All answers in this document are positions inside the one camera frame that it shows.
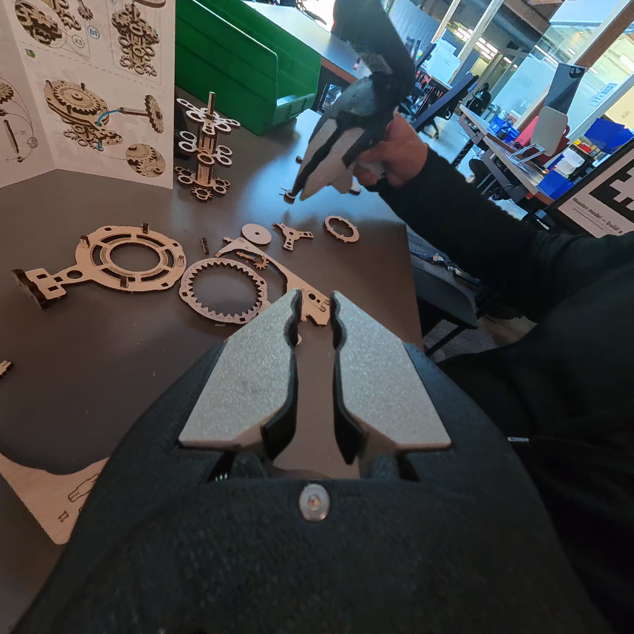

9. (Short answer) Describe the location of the green plastic bin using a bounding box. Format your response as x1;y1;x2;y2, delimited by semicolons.
213;0;324;127
174;0;280;135

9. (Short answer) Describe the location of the person's right forearm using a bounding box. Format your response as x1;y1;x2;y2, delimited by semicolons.
367;146;634;323

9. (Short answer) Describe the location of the wooden ring plate with handle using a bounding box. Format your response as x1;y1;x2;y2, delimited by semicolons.
11;223;187;310

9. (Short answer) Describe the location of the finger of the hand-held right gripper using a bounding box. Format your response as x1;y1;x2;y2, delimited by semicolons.
290;117;345;196
299;126;370;202

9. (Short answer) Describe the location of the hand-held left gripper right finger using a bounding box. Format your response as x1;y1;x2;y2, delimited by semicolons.
331;290;453;465

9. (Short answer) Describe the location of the person's black clothed torso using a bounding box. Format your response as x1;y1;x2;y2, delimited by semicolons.
436;233;634;634

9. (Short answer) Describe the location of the framed marker sign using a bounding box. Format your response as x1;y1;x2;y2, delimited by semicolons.
557;144;634;238

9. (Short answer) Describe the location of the person's right hand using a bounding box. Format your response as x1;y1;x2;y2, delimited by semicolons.
353;115;429;188

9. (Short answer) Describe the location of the blue storage bin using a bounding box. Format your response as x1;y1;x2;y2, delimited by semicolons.
537;171;575;199
584;117;634;155

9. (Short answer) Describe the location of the wooden stacked ring tower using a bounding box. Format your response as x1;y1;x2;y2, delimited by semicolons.
174;91;241;203

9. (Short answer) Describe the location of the long wooden side frame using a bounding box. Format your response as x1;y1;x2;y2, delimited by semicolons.
0;453;111;546
215;237;332;328

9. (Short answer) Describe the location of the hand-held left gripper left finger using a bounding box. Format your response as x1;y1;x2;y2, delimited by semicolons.
177;290;303;460

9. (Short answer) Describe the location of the three-armed wooden part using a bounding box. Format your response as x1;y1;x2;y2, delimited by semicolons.
272;222;314;251

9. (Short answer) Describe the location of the wooden inner-toothed gear ring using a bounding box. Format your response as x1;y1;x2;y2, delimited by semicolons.
178;257;272;325

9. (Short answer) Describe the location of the folded white instruction sheet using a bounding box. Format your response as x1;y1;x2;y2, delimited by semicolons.
0;0;176;190

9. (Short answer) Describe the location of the oval wooden ring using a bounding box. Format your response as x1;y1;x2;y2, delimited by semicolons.
324;215;360;243

